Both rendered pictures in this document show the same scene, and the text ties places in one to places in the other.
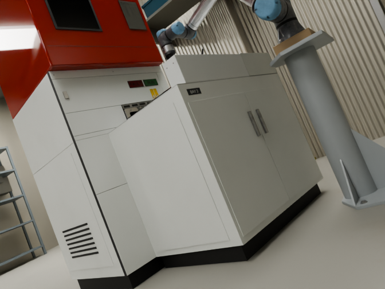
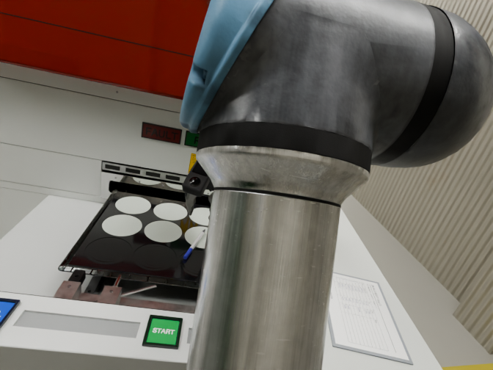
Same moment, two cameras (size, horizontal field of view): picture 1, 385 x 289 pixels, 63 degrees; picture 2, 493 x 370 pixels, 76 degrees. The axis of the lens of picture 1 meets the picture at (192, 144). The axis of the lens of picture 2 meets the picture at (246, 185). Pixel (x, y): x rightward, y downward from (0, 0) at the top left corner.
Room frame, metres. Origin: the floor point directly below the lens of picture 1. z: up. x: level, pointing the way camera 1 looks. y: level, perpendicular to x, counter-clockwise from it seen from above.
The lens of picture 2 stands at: (1.49, -0.59, 1.42)
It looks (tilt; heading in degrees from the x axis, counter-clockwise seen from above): 25 degrees down; 38
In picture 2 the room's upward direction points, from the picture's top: 14 degrees clockwise
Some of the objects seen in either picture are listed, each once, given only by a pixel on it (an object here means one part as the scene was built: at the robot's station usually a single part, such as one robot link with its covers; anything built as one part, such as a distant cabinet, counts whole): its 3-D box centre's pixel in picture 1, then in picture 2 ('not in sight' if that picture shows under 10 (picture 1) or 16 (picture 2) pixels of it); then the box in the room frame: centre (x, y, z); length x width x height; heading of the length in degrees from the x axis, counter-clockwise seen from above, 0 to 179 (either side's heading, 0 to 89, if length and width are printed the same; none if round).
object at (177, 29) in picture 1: (176, 31); not in sight; (1.93, -0.18, 1.28); 0.11 x 0.11 x 0.08; 51
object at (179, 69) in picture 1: (209, 70); (82, 353); (1.63, -0.23, 0.89); 0.55 x 0.09 x 0.14; 137
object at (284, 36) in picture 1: (289, 31); not in sight; (1.65, -0.70, 0.93); 0.15 x 0.15 x 0.10
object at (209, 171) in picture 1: (225, 163); not in sight; (1.91, -0.14, 0.41); 0.96 x 0.64 x 0.82; 137
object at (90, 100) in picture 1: (123, 97); (118, 148); (1.94, 0.29, 1.02); 0.81 x 0.03 x 0.40; 137
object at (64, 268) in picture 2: not in sight; (147, 279); (1.80, -0.14, 0.90); 0.38 x 0.01 x 0.01; 137
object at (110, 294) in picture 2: not in sight; (106, 305); (1.70, -0.16, 0.89); 0.08 x 0.03 x 0.03; 47
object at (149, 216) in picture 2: not in sight; (163, 231); (1.92, -0.01, 0.90); 0.34 x 0.34 x 0.01; 47
